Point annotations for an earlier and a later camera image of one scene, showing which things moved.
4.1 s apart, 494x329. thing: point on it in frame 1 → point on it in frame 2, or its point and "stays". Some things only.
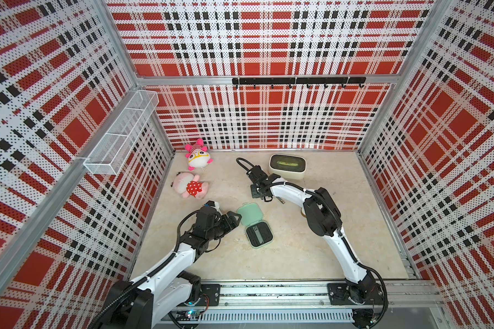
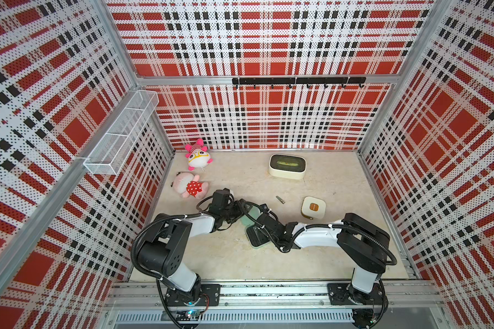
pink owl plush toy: (197, 155) stays
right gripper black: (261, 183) → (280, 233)
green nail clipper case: (259, 232) stays
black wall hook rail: (299, 81) stays
